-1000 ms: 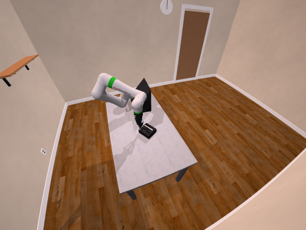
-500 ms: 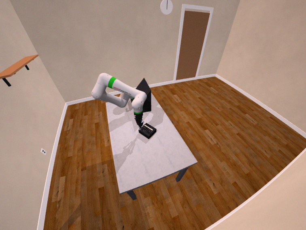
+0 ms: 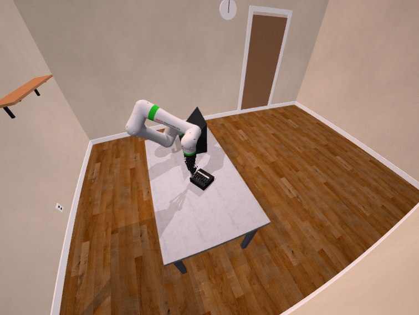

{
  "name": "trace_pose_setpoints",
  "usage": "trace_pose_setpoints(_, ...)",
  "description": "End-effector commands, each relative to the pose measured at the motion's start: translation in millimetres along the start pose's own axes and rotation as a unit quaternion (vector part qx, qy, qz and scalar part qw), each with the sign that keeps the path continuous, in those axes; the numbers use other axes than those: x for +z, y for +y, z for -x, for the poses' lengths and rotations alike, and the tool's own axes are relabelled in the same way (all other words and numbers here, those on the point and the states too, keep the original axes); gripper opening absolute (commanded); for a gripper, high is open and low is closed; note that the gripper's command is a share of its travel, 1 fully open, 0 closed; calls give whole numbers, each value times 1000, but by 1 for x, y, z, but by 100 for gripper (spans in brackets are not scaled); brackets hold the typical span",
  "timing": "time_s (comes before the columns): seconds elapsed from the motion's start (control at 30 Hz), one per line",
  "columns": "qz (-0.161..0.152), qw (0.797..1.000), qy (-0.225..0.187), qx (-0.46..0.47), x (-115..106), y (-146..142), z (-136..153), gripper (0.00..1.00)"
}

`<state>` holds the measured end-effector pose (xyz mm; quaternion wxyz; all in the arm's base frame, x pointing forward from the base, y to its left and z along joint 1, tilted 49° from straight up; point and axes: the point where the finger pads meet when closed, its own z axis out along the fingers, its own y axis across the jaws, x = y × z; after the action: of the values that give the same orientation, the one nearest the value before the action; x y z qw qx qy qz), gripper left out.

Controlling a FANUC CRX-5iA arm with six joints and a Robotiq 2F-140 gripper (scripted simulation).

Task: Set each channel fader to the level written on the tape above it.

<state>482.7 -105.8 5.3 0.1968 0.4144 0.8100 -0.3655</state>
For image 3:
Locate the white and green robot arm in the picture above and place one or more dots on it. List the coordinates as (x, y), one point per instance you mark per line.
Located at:
(174, 126)

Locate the black lighting desk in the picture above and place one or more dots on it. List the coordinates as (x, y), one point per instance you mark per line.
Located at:
(202, 179)

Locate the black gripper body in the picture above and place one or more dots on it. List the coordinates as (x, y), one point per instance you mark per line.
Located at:
(191, 162)

